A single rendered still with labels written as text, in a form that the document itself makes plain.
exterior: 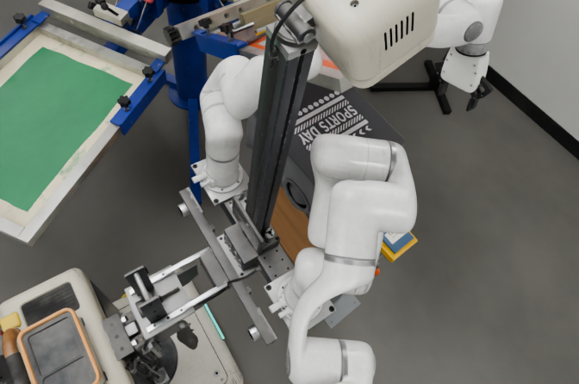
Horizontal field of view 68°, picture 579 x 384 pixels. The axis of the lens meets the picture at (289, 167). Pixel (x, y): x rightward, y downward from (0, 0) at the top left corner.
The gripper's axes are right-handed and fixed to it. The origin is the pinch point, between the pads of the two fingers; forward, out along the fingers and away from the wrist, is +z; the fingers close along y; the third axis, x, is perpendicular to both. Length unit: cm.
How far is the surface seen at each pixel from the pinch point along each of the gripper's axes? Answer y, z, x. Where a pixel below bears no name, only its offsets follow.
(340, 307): -24, 148, -12
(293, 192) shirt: -47, 65, -21
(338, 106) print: -54, 40, 10
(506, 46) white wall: -78, 98, 200
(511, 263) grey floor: 17, 161, 92
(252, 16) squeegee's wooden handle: -73, -2, -16
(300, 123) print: -56, 39, -10
